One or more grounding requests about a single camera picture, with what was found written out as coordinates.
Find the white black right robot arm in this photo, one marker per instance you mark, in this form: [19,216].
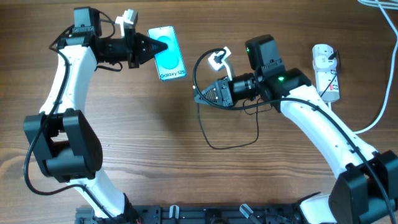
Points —
[365,190]

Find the white charger adapter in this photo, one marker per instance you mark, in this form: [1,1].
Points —
[322,63]

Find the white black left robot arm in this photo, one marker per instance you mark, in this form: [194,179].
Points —
[60,138]

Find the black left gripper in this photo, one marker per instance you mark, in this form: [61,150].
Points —
[134,60]

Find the white power strip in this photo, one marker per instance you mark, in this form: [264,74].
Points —
[326,82]

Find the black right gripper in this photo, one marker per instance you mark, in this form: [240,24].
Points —
[224,93]

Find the teal screen smartphone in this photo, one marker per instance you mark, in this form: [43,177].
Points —
[169,62]

